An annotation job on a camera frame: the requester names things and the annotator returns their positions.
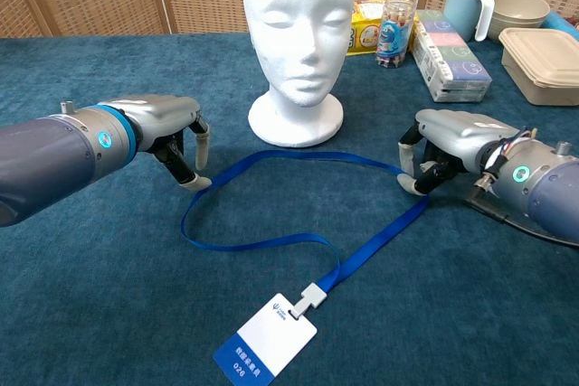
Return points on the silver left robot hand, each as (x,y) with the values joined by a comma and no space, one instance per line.
(163,115)

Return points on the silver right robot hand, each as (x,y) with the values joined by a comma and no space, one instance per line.
(457,133)

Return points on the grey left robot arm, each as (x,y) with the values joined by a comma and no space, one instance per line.
(50,160)

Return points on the pastel tissue multipack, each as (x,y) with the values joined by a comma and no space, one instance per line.
(452,60)

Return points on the beige lidded lunch box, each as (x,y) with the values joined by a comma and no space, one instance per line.
(543,60)

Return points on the clear jar of crayons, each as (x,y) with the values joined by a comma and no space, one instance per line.
(394,33)

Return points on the yellow biscuit box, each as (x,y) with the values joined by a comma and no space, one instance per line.
(364,33)

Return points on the beige bowl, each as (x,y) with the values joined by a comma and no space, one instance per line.
(520,11)

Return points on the blue cylindrical tube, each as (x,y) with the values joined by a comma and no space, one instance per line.
(558,24)

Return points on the white foam mannequin head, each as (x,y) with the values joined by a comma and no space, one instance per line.
(298,42)

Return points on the brown cookie bag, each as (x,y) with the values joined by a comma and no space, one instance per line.
(573,21)

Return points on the teal table cloth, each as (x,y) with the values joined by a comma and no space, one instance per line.
(113,291)

